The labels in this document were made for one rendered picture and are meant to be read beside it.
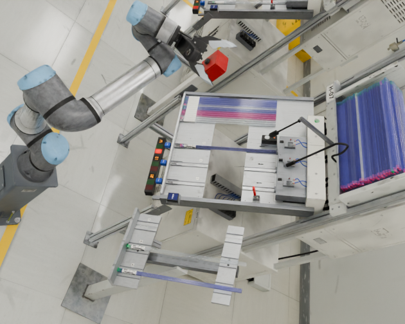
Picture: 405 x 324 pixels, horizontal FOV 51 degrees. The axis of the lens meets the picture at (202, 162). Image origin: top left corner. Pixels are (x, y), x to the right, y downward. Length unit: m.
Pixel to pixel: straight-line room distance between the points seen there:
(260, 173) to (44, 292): 1.27
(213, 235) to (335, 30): 1.59
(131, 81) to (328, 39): 1.91
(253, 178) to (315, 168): 0.29
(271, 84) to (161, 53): 1.97
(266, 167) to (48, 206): 1.24
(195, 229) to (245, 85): 1.50
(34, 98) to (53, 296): 1.33
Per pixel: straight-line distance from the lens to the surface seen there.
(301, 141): 2.12
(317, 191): 1.94
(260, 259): 2.55
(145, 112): 3.18
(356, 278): 3.57
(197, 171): 2.08
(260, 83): 3.37
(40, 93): 1.38
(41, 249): 2.47
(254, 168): 2.08
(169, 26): 1.41
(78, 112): 1.37
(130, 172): 2.89
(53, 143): 1.76
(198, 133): 2.23
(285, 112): 2.31
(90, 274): 2.55
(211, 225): 2.33
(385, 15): 3.03
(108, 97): 1.41
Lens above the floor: 2.25
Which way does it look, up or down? 42 degrees down
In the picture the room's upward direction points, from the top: 62 degrees clockwise
